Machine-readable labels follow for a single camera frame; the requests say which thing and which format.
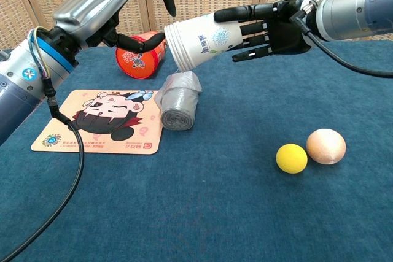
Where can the orange red lidded tub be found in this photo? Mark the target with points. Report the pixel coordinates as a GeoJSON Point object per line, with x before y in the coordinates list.
{"type": "Point", "coordinates": [138, 62]}

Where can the pink cartoon mouse pad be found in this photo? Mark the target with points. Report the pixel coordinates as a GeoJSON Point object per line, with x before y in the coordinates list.
{"type": "Point", "coordinates": [122, 139]}

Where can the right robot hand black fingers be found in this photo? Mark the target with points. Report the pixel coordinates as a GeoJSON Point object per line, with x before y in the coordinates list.
{"type": "Point", "coordinates": [285, 32]}

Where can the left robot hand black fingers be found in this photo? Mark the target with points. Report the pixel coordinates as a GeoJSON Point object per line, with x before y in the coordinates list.
{"type": "Point", "coordinates": [92, 1]}

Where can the stack of white paper cups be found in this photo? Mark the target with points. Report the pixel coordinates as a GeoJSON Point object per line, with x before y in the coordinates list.
{"type": "Point", "coordinates": [199, 44]}

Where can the grey garbage bag roll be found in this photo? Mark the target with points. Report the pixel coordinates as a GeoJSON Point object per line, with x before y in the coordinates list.
{"type": "Point", "coordinates": [179, 105]}

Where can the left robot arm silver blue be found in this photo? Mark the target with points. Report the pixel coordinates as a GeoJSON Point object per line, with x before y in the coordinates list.
{"type": "Point", "coordinates": [18, 84]}

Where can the peach coloured ball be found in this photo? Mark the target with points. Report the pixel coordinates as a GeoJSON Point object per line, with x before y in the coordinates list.
{"type": "Point", "coordinates": [327, 147]}

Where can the yellow ball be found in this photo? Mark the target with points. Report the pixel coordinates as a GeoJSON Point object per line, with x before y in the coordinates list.
{"type": "Point", "coordinates": [291, 159]}

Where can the blue felt table cloth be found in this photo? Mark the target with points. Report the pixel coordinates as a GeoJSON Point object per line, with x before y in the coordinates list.
{"type": "Point", "coordinates": [215, 213]}

